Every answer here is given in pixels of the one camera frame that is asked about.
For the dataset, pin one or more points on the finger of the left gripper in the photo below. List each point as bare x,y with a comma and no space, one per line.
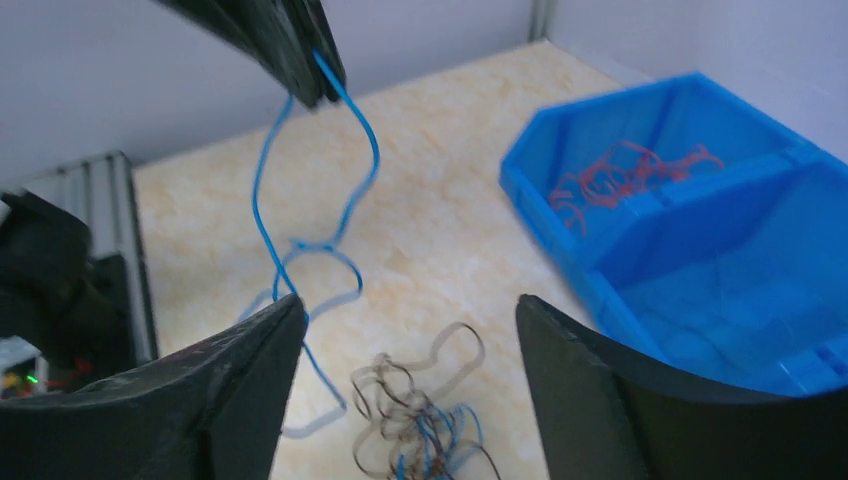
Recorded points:
291,40

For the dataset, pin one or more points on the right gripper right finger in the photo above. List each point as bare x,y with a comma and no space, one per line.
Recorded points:
607,411

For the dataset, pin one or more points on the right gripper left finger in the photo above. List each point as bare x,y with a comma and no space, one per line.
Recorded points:
213,410

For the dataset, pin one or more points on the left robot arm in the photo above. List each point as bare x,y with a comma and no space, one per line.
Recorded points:
75,309

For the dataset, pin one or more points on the blue three-compartment plastic bin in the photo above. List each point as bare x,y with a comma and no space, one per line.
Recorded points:
695,229

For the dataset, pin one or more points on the aluminium frame rail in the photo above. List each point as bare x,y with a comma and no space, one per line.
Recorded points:
100,191

